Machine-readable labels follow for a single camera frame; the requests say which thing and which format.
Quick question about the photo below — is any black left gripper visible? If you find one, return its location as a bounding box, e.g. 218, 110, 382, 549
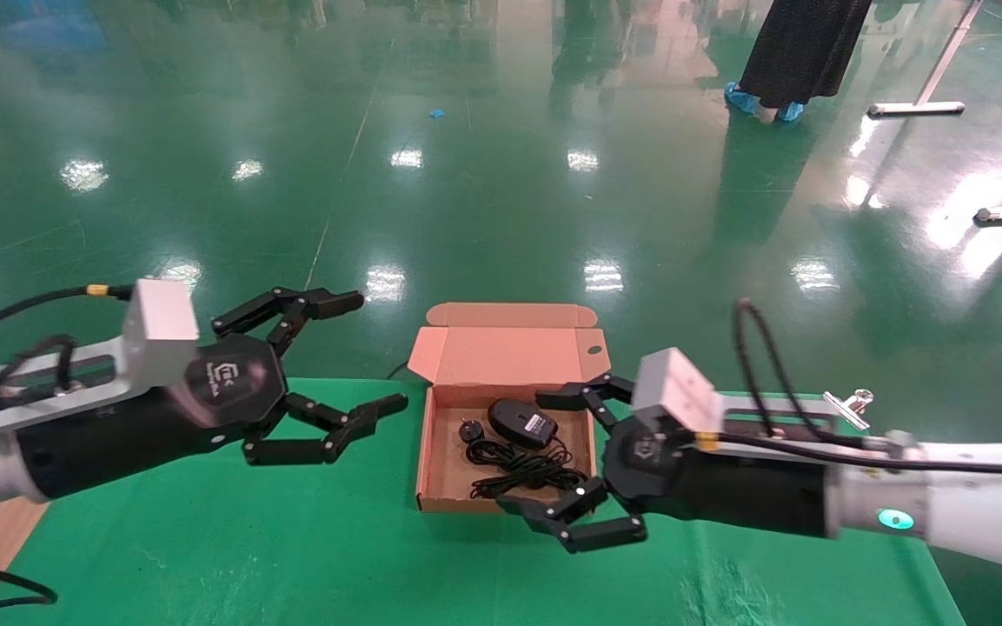
14, 287, 410, 501

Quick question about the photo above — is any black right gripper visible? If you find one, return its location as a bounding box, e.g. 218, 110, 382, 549
496, 374, 832, 555

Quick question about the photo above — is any black wired computer mouse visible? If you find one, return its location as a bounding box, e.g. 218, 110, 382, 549
466, 398, 590, 501

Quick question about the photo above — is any open brown cardboard box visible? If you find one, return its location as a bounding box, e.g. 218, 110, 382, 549
407, 303, 612, 514

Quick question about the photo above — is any green table cloth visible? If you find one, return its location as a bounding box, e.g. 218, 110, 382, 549
0, 378, 966, 626

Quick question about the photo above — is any person in black skirt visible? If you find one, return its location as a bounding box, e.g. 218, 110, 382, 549
738, 0, 873, 110

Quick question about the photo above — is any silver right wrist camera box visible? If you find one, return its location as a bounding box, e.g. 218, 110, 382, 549
631, 348, 726, 436

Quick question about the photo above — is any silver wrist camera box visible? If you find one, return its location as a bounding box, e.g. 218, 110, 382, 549
0, 278, 200, 436
631, 348, 726, 436

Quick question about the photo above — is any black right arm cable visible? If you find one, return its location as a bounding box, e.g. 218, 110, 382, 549
731, 298, 1002, 477

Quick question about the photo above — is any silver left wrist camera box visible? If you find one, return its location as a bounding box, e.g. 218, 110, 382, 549
0, 278, 200, 436

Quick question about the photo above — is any white table leg frame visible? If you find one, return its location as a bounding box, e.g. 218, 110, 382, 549
868, 0, 984, 118

